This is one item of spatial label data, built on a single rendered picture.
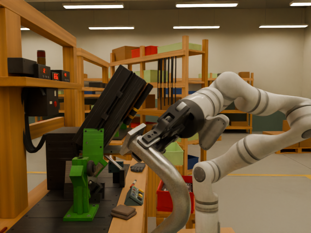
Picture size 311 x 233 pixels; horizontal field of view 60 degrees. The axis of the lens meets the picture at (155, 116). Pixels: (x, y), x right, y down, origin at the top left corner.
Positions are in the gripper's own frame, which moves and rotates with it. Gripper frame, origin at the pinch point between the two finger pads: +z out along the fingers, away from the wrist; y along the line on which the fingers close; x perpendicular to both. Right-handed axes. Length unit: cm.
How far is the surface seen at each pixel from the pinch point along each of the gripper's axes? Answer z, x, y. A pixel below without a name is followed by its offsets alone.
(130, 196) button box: -45, -13, -86
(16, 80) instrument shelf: -21, -74, -47
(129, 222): -31, -4, -79
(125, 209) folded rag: -36, -9, -82
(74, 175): -23, -33, -71
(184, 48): -307, -135, -132
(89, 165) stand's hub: -31, -33, -70
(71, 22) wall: -637, -751, -477
